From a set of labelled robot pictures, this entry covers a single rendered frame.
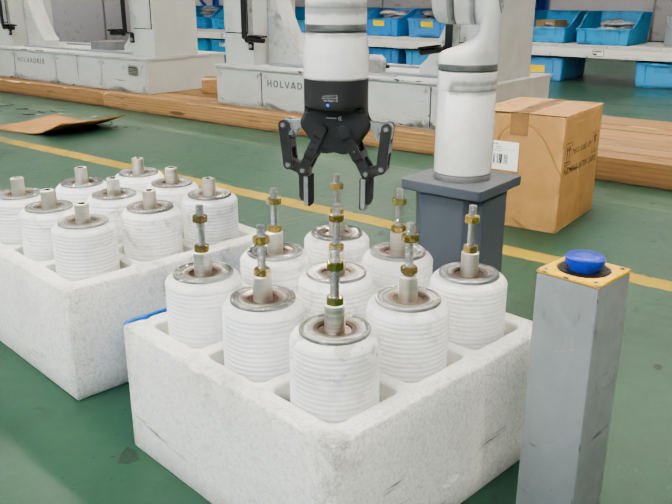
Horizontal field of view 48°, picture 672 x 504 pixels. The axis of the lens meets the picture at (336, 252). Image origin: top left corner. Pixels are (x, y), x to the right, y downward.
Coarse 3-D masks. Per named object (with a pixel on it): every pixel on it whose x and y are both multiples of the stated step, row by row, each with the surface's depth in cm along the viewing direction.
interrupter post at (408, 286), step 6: (402, 276) 85; (414, 276) 85; (402, 282) 85; (408, 282) 85; (414, 282) 85; (402, 288) 86; (408, 288) 85; (414, 288) 85; (402, 294) 86; (408, 294) 85; (414, 294) 86; (402, 300) 86; (408, 300) 86; (414, 300) 86
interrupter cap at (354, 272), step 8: (320, 264) 97; (352, 264) 97; (312, 272) 95; (320, 272) 95; (352, 272) 95; (360, 272) 95; (320, 280) 92; (328, 280) 92; (344, 280) 92; (352, 280) 92
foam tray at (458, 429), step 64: (512, 320) 99; (192, 384) 88; (256, 384) 82; (384, 384) 83; (448, 384) 83; (512, 384) 93; (192, 448) 91; (256, 448) 81; (320, 448) 73; (384, 448) 77; (448, 448) 86; (512, 448) 97
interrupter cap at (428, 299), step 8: (384, 288) 89; (392, 288) 89; (424, 288) 89; (376, 296) 87; (384, 296) 87; (392, 296) 87; (424, 296) 87; (432, 296) 87; (440, 296) 87; (384, 304) 84; (392, 304) 85; (400, 304) 85; (408, 304) 86; (416, 304) 85; (424, 304) 85; (432, 304) 84; (408, 312) 83; (416, 312) 83
